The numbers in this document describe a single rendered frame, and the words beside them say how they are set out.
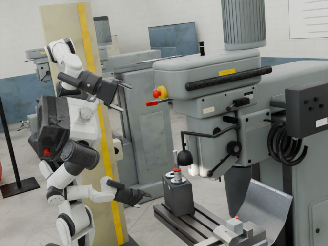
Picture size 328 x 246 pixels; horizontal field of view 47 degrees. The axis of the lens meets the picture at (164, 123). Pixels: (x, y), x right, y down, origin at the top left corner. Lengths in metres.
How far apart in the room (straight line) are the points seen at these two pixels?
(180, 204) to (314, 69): 1.04
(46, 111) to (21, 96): 8.75
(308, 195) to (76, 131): 1.21
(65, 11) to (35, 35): 7.35
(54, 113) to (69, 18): 1.55
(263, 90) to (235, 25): 0.33
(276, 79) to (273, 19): 5.55
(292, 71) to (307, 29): 4.93
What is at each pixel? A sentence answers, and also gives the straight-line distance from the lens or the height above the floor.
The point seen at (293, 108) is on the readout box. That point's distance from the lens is 1.66.
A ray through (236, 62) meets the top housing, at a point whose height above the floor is 1.85.
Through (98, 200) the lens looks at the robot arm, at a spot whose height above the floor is 1.22.
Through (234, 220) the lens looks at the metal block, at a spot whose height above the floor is 1.10.
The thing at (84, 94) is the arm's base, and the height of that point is 1.74.
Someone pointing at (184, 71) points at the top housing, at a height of 1.85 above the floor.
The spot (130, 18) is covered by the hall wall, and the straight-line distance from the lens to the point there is 11.42.
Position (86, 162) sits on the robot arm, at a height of 1.48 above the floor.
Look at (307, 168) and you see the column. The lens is 2.05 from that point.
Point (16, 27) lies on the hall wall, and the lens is 10.56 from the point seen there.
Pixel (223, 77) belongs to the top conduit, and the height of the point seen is 1.80.
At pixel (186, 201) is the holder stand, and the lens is 2.24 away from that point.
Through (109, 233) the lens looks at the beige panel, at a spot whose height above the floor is 0.20.
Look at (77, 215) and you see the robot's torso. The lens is 2.22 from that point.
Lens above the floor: 2.05
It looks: 15 degrees down
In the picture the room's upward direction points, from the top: 7 degrees counter-clockwise
